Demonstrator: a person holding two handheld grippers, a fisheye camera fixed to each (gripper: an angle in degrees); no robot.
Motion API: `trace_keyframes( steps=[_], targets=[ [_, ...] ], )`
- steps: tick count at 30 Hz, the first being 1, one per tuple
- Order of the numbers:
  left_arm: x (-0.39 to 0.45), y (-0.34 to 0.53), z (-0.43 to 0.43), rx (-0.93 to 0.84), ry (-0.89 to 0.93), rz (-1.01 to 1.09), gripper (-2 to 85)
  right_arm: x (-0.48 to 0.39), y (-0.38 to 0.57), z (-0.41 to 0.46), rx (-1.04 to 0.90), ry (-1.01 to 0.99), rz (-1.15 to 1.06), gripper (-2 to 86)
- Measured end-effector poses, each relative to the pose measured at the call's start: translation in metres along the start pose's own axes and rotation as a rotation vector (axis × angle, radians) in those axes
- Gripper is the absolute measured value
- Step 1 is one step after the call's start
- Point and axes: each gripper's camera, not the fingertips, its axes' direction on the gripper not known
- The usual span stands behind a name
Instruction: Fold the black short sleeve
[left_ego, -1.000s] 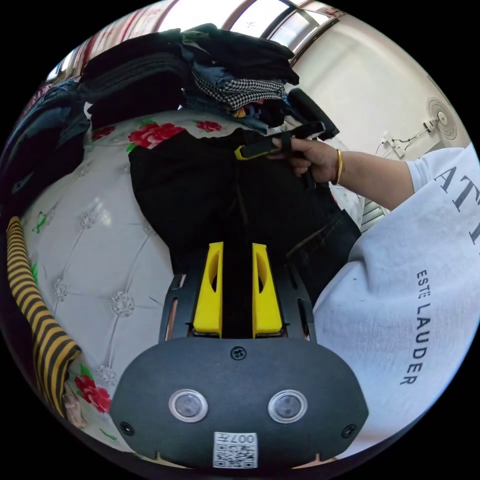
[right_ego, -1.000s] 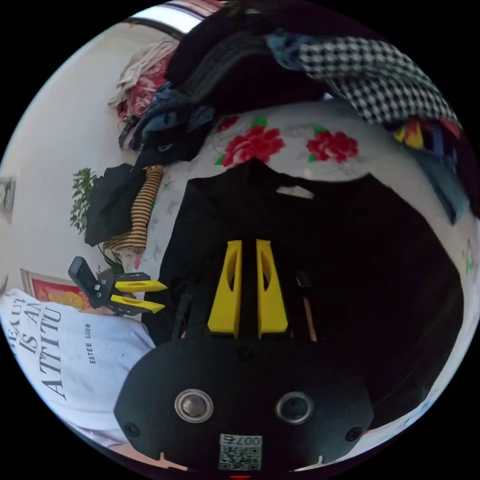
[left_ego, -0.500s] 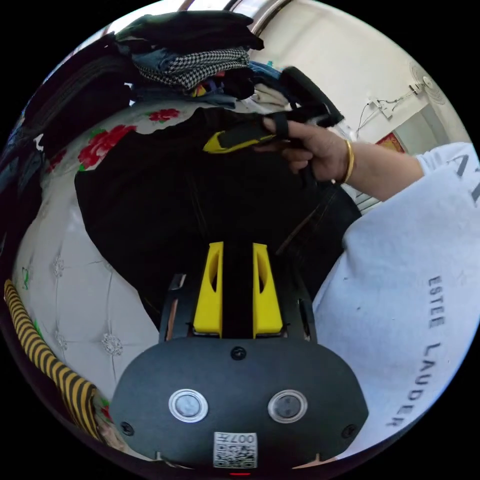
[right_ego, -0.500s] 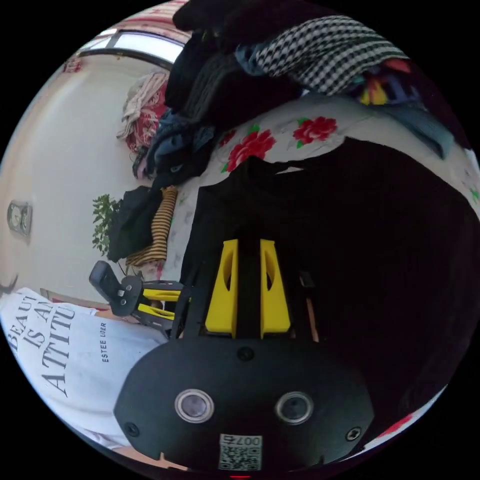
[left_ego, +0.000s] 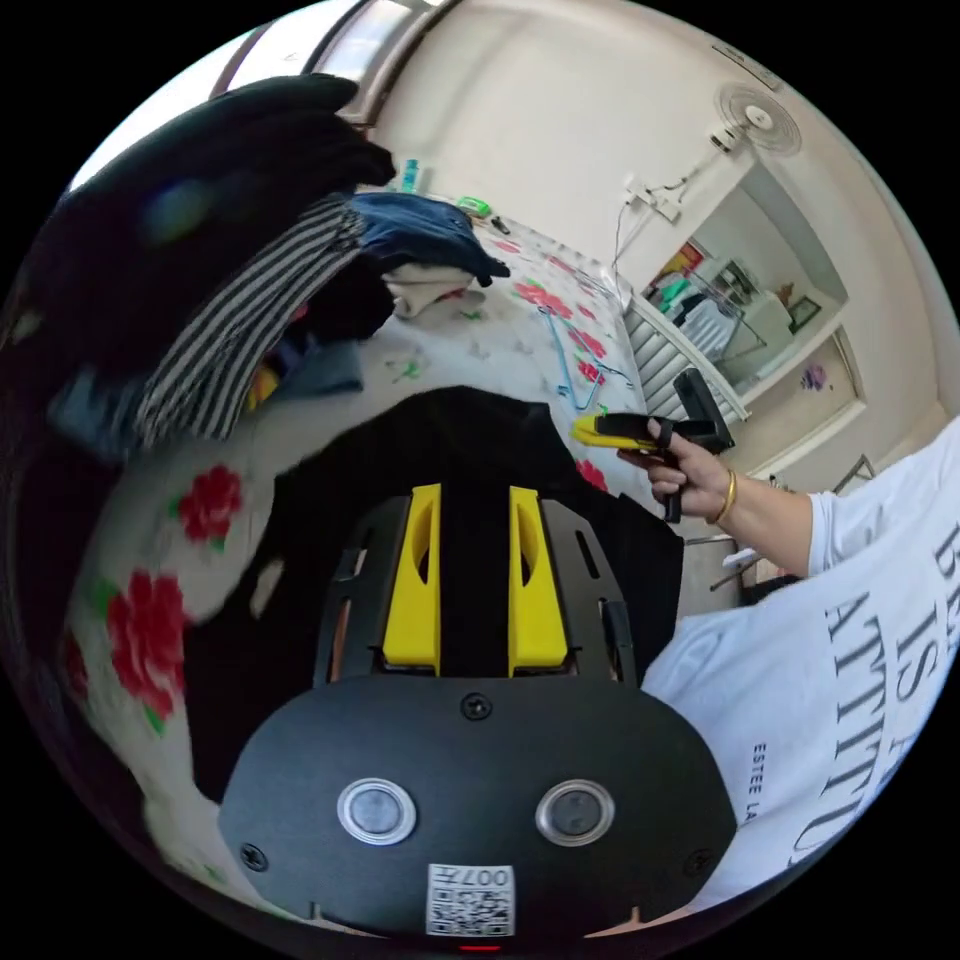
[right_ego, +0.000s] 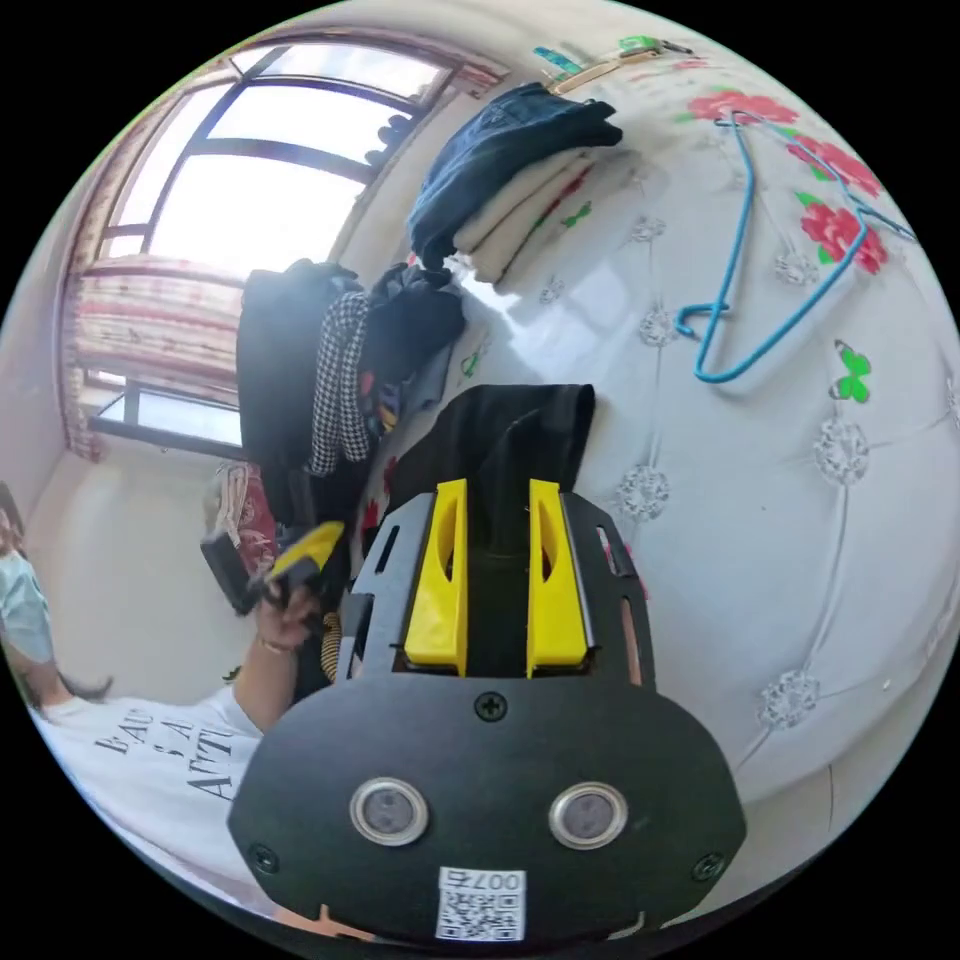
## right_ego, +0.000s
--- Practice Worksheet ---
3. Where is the black short sleeve shirt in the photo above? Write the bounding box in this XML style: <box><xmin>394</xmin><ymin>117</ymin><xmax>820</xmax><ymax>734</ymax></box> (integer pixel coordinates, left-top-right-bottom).
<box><xmin>378</xmin><ymin>383</ymin><xmax>598</xmax><ymax>676</ymax></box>

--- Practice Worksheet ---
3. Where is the person's left hand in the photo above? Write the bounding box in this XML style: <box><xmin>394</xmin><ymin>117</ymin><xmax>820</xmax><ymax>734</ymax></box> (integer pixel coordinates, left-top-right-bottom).
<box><xmin>251</xmin><ymin>575</ymin><xmax>325</xmax><ymax>655</ymax></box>

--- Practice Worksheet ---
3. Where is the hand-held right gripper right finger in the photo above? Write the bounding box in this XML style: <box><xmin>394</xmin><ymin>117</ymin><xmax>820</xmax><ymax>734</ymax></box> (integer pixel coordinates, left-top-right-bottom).
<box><xmin>526</xmin><ymin>479</ymin><xmax>589</xmax><ymax>678</ymax></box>

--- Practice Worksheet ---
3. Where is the heap of dark clothes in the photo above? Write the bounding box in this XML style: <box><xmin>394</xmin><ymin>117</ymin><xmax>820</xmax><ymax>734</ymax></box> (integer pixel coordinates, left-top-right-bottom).
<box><xmin>235</xmin><ymin>257</ymin><xmax>471</xmax><ymax>528</ymax></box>

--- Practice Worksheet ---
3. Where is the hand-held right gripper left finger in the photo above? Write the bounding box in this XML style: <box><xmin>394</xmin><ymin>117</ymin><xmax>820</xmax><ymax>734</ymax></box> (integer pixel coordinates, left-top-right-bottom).
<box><xmin>403</xmin><ymin>479</ymin><xmax>472</xmax><ymax>671</ymax></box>

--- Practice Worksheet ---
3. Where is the pile of folded clothes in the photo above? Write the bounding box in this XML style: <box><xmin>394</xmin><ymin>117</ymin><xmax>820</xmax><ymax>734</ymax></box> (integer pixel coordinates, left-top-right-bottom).
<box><xmin>407</xmin><ymin>80</ymin><xmax>640</xmax><ymax>288</ymax></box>

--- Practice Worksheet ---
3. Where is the person's body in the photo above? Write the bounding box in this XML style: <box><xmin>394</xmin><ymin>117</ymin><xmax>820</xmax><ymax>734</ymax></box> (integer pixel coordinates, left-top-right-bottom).
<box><xmin>0</xmin><ymin>479</ymin><xmax>301</xmax><ymax>925</ymax></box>

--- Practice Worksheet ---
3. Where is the red striped curtain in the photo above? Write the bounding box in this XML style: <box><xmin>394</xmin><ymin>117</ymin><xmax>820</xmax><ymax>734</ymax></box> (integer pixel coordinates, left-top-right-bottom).
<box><xmin>62</xmin><ymin>253</ymin><xmax>250</xmax><ymax>460</ymax></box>

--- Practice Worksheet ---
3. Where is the person's left forearm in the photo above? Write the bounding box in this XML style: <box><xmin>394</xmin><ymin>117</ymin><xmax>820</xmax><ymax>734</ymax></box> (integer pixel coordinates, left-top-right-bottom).
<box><xmin>230</xmin><ymin>635</ymin><xmax>303</xmax><ymax>735</ymax></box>

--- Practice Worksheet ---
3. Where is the blue wire clothes hanger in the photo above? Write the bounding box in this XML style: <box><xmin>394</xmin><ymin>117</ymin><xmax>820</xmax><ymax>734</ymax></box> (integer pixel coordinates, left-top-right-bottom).
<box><xmin>673</xmin><ymin>108</ymin><xmax>921</xmax><ymax>388</ymax></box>

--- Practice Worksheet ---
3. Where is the window with dark frame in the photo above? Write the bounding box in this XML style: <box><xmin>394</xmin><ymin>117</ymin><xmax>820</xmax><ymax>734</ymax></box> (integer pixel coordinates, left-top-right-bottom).
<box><xmin>88</xmin><ymin>41</ymin><xmax>468</xmax><ymax>460</ymax></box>

